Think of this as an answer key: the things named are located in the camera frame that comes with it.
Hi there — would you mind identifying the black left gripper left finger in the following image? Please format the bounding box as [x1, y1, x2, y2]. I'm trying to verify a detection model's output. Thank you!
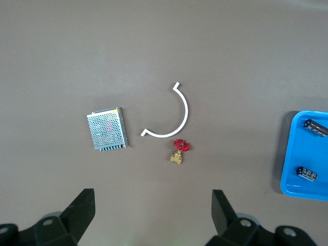
[0, 188, 96, 246]

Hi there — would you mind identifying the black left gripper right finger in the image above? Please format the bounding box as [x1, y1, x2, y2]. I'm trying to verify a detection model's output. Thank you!
[204, 189, 318, 246]

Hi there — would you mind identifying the long dark brown capacitor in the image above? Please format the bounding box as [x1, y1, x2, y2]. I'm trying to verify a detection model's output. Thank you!
[303, 118, 328, 138]

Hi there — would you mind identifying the brass valve red handwheel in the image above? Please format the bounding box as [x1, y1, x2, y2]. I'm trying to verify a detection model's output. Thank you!
[170, 138, 192, 165]

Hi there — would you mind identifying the silver perforated metal power supply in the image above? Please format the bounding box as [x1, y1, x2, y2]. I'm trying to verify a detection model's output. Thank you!
[86, 107, 130, 152]

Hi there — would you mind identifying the blue plastic tray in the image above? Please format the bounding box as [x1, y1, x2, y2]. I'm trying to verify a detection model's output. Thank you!
[280, 110, 328, 202]

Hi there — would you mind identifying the brown table cover sheet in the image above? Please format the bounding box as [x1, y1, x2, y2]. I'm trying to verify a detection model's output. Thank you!
[0, 0, 328, 246]

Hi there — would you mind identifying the white curved plastic bracket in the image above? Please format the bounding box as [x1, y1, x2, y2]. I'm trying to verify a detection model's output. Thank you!
[140, 81, 189, 139]

